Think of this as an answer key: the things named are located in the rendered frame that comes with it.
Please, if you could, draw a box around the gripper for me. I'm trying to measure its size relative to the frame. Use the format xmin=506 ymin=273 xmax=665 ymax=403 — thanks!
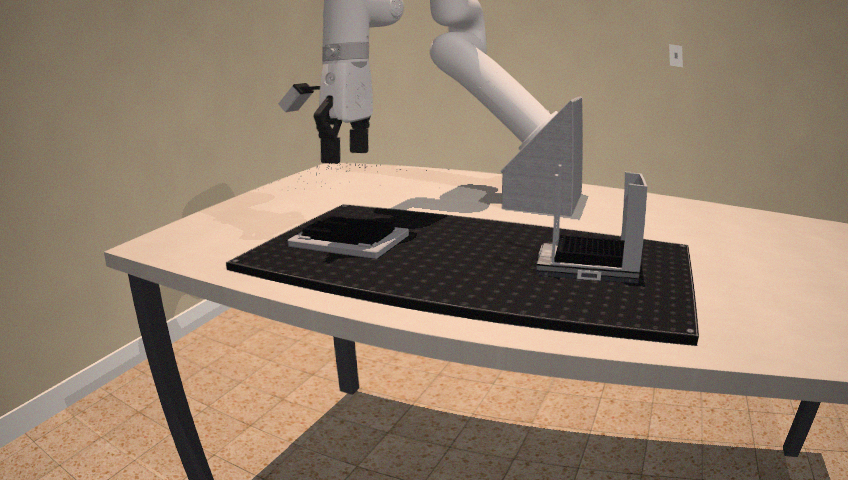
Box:
xmin=314 ymin=58 xmax=373 ymax=164

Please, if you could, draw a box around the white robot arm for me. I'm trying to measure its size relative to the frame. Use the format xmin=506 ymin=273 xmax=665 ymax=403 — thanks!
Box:
xmin=278 ymin=0 xmax=558 ymax=150

